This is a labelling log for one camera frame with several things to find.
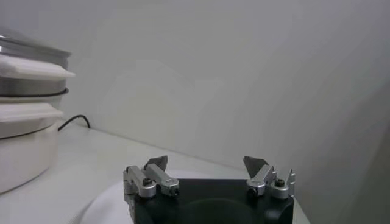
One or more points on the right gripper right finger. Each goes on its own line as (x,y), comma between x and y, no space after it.
(261,179)

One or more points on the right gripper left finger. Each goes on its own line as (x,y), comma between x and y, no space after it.
(145,182)

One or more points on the white round plate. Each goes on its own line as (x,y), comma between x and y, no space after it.
(103,210)

